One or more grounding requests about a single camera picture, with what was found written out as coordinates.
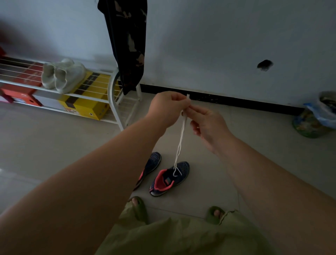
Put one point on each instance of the person's left hand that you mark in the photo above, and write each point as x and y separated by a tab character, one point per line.
166	110

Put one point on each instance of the person's right hand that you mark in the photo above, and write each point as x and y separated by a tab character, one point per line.
210	126

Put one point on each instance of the white shoelace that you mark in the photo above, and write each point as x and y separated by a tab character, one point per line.
180	139

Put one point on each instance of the blue knit sneaker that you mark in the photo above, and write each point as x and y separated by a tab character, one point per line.
153	160
181	170

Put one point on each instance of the person's right forearm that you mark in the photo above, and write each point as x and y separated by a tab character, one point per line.
283	199

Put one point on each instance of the person's left forearm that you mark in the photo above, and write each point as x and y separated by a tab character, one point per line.
68	205

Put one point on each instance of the person's right leg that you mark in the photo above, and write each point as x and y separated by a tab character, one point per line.
216	213

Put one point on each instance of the person's leg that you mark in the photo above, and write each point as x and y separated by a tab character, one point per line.
216	213
135	201

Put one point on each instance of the person's left leg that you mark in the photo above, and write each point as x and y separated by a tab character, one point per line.
135	201

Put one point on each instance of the black baseboard strip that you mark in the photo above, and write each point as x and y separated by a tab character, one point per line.
223	99

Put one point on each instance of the white metal shoe rack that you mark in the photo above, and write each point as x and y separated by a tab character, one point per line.
113	86

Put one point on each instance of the yellow shoe box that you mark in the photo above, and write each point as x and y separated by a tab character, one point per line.
89	107

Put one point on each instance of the black hanging garment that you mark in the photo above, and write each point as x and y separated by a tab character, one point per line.
126	39

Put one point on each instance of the green foam slipper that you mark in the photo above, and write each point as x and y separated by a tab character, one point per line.
140	210
210	218

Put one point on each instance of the white shoe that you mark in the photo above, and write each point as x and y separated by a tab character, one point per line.
71	76
47	73

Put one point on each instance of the olive green shorts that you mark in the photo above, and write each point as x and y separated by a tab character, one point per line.
183	236

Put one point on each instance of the blue plastic bag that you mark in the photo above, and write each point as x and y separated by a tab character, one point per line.
323	115

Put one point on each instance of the grey shoe box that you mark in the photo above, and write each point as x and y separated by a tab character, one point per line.
47	101

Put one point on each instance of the round trash bin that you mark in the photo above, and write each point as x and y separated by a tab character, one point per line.
328	98

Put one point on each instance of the red shoe box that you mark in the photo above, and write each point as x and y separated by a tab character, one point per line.
18	92

